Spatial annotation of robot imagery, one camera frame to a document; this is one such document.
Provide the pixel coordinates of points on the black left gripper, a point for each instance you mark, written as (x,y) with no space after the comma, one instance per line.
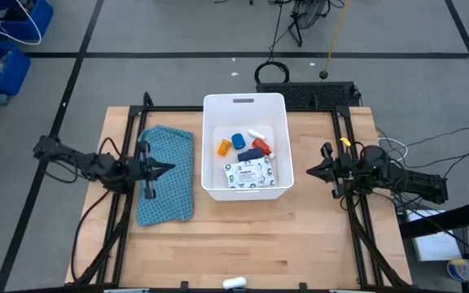
(138,171)

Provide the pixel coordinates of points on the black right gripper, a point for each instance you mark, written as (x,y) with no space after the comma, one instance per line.
(346,169)

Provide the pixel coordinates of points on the orange pill bottle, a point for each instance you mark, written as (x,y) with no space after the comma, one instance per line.
(224,147)

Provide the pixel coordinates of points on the navy blue bandage pad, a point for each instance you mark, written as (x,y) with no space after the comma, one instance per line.
(251,155)

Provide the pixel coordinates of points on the white printed gauze package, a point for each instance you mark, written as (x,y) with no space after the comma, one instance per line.
(248,175)

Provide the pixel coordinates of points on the white gauze roll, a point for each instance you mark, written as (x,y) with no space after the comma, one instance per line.
(256,134)
(234,282)

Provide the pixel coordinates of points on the blue bandage roll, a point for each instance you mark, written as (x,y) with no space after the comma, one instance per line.
(238,141)

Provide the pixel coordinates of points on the white perforated plastic basket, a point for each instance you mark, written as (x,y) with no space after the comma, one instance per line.
(242,116)

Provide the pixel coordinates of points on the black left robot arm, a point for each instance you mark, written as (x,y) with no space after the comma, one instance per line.
(84,163)

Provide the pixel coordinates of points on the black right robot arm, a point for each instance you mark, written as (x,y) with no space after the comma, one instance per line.
(417,183)

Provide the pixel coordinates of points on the blue storage bin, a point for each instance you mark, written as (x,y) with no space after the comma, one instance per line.
(46,18)
(14,77)

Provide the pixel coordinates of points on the teal patterned cloth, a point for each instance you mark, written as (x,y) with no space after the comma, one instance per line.
(173,203)

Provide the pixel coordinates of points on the yellow tag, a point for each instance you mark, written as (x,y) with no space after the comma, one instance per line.
(344,141)

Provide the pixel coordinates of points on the black computer tower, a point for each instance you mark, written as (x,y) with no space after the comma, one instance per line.
(320,93)

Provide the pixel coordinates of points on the black metal stand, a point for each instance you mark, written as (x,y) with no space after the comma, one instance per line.
(442,221)

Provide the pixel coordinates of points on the white box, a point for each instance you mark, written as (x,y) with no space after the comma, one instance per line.
(434,246)

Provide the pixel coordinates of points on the black fan stand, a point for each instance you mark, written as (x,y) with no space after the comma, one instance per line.
(308,14)

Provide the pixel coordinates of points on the yellow blue labelled can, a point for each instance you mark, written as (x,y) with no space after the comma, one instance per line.
(460,269)

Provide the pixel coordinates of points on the black aluminium table frame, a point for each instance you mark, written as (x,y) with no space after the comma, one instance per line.
(169,108)

